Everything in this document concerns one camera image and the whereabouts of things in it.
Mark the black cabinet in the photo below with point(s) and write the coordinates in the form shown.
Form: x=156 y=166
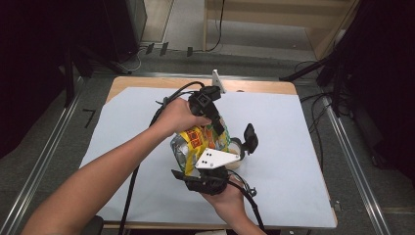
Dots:
x=120 y=29

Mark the person's left hand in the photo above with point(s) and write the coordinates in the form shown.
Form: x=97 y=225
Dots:
x=176 y=117

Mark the black tripod stand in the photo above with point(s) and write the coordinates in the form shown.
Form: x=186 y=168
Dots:
x=303 y=70

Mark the person's right hand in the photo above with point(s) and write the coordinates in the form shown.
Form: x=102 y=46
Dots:
x=230 y=200

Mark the metal crossbar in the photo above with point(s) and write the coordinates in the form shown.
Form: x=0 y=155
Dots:
x=254 y=77

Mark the dark rounded object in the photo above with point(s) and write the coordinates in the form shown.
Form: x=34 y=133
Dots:
x=94 y=226

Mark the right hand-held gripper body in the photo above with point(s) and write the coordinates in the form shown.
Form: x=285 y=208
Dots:
x=212 y=160

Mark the black curtain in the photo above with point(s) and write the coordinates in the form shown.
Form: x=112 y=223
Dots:
x=391 y=81
x=26 y=65

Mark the yellow green spout pouch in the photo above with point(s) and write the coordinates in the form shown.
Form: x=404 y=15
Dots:
x=191 y=140

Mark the white paper edge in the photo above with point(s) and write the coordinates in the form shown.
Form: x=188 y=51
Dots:
x=212 y=232

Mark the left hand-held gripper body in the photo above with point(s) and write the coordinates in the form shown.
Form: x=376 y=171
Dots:
x=202 y=101

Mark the white table sheet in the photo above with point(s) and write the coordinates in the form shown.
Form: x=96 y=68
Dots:
x=287 y=179

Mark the black stand legs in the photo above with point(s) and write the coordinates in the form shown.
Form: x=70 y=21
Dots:
x=69 y=78

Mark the small black floor block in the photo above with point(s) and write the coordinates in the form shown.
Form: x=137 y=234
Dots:
x=149 y=49
x=164 y=49
x=190 y=51

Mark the metal floor rail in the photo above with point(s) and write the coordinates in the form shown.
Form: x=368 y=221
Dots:
x=36 y=176
x=357 y=169

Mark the wooden frame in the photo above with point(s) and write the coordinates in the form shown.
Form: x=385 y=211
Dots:
x=261 y=20

